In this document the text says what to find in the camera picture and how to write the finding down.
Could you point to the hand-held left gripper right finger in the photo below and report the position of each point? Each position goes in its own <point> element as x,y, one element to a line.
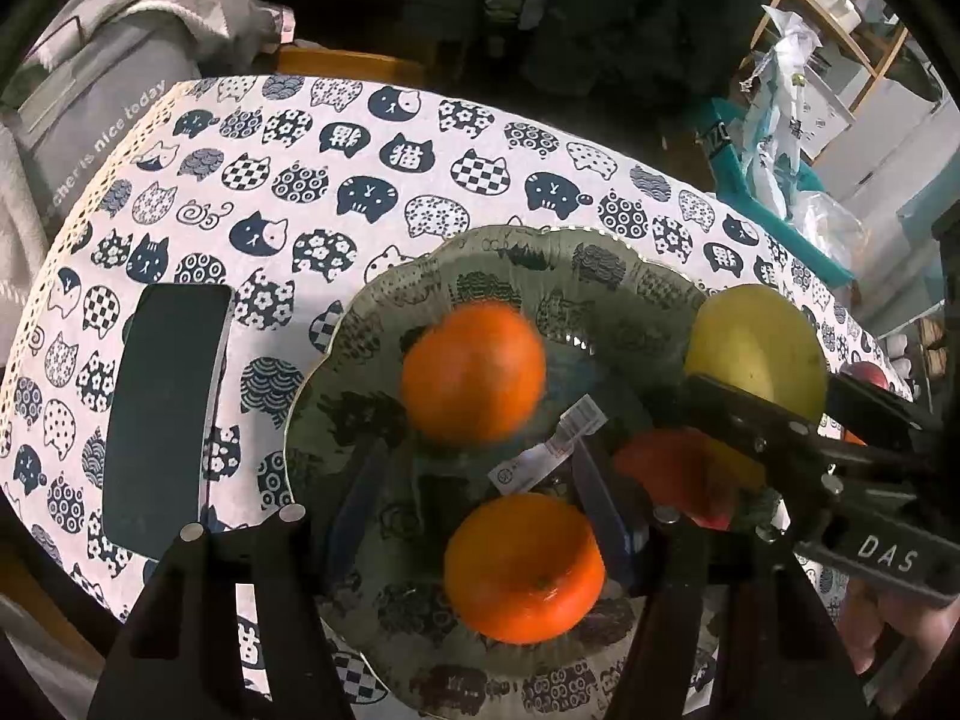
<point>604,510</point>

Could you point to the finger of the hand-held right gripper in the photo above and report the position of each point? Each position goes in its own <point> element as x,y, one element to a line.
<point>877,409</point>
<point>742,412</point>

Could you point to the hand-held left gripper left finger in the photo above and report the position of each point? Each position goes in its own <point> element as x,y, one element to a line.
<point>349,517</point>

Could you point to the red apple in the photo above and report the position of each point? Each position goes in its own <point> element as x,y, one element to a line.
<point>660,465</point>
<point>862,373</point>

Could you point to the large orange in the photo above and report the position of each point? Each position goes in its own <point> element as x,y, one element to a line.
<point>525,570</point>
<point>472,379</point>

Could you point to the green patterned bowl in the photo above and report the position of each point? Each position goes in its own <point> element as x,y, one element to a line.
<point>480,277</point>

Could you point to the person's right hand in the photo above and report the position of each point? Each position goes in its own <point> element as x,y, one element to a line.
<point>900,637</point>

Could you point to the clear plastic bag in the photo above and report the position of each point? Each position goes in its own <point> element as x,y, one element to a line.
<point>825,225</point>

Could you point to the black smartphone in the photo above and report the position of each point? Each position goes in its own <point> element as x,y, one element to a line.
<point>165,420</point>

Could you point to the teal plastic crate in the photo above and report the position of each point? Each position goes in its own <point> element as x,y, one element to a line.
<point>724,150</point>

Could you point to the white rice bag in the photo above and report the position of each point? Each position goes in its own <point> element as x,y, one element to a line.
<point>780,127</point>

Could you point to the wooden shelf rack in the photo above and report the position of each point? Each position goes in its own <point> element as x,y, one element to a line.
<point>881,69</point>

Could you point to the cat-print tablecloth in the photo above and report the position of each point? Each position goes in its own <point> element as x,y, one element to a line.
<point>300,165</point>

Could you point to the black coat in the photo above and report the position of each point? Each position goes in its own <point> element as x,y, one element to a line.
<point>637,15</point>

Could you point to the grey garment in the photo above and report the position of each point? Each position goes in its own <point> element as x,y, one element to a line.
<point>97,90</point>

